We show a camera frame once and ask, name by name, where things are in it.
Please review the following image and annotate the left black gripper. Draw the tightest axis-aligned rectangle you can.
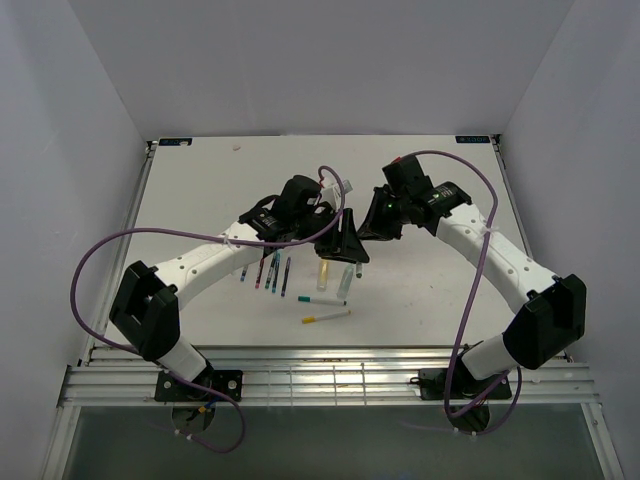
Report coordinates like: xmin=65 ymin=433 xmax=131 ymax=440
xmin=292 ymin=207 xmax=370 ymax=264

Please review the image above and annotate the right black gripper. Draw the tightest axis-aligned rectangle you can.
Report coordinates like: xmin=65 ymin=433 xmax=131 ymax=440
xmin=358 ymin=187 xmax=409 ymax=242

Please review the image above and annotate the yellow highlighter body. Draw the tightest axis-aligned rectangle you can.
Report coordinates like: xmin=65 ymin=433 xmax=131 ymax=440
xmin=316 ymin=259 xmax=330 ymax=292

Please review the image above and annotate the light green highlighter body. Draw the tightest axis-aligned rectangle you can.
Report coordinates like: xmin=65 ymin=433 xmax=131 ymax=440
xmin=336 ymin=264 xmax=355 ymax=300

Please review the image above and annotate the purple pen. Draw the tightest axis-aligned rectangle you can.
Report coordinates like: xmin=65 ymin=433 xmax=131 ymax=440
xmin=280 ymin=256 xmax=292 ymax=298

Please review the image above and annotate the dark blue pen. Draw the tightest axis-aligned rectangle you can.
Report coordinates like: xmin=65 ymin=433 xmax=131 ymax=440
xmin=271 ymin=250 xmax=281 ymax=294

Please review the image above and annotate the green capped white marker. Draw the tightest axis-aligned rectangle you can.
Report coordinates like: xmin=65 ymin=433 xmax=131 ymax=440
xmin=297 ymin=295 xmax=347 ymax=306

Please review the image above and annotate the yellow capped white marker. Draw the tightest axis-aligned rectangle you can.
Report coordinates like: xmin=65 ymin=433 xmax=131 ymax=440
xmin=301 ymin=310 xmax=352 ymax=325

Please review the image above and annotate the red pen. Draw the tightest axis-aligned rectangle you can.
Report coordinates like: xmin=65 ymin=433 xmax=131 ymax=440
xmin=254 ymin=258 xmax=266 ymax=289

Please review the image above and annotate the green pen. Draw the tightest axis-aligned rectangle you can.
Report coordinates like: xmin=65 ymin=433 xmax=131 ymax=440
xmin=264 ymin=251 xmax=279 ymax=289

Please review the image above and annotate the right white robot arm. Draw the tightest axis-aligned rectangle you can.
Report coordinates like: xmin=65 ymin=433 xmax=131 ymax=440
xmin=358 ymin=182 xmax=587 ymax=397

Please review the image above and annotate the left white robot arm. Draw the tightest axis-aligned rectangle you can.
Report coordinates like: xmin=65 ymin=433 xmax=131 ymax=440
xmin=109 ymin=195 xmax=369 ymax=400

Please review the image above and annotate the right blue corner label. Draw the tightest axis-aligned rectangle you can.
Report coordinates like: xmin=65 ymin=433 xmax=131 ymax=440
xmin=455 ymin=135 xmax=491 ymax=144

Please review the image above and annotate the blue corner label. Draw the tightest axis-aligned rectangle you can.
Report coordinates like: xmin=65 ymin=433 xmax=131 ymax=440
xmin=455 ymin=135 xmax=491 ymax=144
xmin=158 ymin=138 xmax=193 ymax=147

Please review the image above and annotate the left blue corner label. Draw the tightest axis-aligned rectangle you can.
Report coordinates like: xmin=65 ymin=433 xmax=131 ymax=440
xmin=158 ymin=138 xmax=193 ymax=147

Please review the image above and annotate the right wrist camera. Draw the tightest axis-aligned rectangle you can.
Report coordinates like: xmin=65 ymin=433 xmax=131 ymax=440
xmin=382 ymin=155 xmax=433 ymax=197

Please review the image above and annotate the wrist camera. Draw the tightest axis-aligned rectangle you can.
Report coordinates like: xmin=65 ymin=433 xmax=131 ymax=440
xmin=382 ymin=155 xmax=433 ymax=197
xmin=271 ymin=175 xmax=341 ymax=221

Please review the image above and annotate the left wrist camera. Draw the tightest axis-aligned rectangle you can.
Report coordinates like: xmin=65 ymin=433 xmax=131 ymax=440
xmin=271 ymin=175 xmax=341 ymax=221

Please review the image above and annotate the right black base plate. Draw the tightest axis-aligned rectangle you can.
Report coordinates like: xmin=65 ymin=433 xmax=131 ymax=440
xmin=409 ymin=368 xmax=512 ymax=400

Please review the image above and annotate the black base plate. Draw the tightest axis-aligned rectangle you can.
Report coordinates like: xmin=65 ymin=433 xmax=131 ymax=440
xmin=409 ymin=368 xmax=512 ymax=400
xmin=153 ymin=369 xmax=244 ymax=403

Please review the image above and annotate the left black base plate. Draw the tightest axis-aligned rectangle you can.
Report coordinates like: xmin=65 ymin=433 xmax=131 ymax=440
xmin=153 ymin=369 xmax=244 ymax=403

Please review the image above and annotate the aluminium frame rail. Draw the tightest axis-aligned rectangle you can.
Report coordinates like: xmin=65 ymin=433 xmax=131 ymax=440
xmin=59 ymin=347 xmax=599 ymax=407

